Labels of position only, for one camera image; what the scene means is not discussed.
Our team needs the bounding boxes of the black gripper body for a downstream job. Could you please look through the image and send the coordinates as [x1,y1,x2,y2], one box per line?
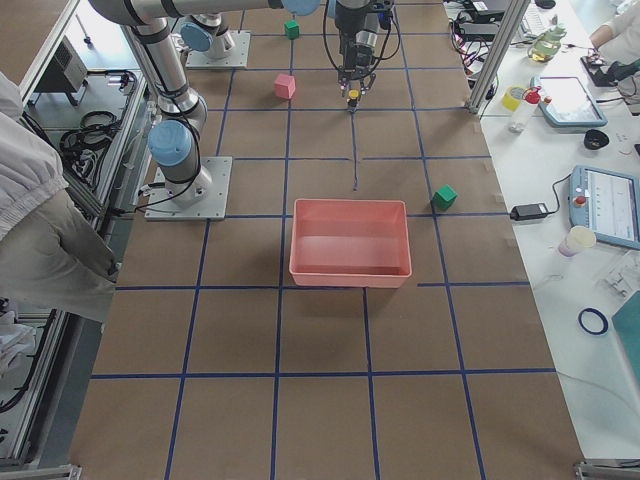
[338,30,376,80]

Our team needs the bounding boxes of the yellow push button switch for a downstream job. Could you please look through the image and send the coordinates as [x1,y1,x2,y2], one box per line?
[347,89,361,113]

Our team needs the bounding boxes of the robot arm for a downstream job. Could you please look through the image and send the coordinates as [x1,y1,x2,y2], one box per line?
[180,1,395,111]
[91,1,319,204]

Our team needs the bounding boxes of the pink cube centre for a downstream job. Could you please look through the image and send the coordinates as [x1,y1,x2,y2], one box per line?
[273,74,296,100]

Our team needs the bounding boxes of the green cube far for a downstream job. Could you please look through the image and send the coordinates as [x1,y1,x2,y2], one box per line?
[283,19,300,40]

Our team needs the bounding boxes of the green cube near bin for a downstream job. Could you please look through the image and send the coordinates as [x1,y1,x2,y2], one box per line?
[431,184,458,211]

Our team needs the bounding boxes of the yellow tape roll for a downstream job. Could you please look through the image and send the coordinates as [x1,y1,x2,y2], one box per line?
[501,86,526,112]

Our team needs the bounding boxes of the pink plastic bin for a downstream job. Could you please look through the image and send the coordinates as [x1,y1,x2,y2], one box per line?
[289,199,412,288]

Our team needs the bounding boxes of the clear plastic bottle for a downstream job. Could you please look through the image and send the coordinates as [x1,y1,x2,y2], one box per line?
[508,86,541,133]

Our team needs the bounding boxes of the black power adapter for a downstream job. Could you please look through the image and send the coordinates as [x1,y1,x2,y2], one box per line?
[509,203,550,221]

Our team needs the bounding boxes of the teach pendant far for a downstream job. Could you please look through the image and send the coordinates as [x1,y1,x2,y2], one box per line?
[530,76,608,128]

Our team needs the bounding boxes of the teach pendant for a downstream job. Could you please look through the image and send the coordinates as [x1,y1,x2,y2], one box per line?
[568,165,639,250]
[530,76,608,128]

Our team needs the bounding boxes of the black bowl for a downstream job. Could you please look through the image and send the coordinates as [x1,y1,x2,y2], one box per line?
[583,129,610,151]

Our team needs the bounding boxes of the paper cup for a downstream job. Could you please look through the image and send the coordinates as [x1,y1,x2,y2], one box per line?
[557,225,597,257]

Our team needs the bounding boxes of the teach pendant near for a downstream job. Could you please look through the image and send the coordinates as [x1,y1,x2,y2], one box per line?
[568,165,639,250]

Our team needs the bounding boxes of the grey electronics box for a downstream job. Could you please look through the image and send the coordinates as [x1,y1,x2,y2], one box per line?
[34,36,88,106]

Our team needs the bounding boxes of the person in white coat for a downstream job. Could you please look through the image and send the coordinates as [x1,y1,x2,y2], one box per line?
[1,77,118,323]

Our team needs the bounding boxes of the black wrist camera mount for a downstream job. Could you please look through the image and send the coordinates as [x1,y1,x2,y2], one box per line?
[372,0,395,31]

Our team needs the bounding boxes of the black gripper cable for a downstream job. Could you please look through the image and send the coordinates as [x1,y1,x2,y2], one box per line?
[322,0,404,71]

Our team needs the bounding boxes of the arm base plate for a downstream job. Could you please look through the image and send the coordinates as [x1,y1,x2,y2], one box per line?
[144,156,233,221]
[182,30,251,70]

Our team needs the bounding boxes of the aluminium frame post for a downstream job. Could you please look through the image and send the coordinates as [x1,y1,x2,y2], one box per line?
[465,0,530,114]

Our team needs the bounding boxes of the blue tape ring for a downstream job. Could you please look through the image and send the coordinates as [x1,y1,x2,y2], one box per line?
[578,308,611,337]

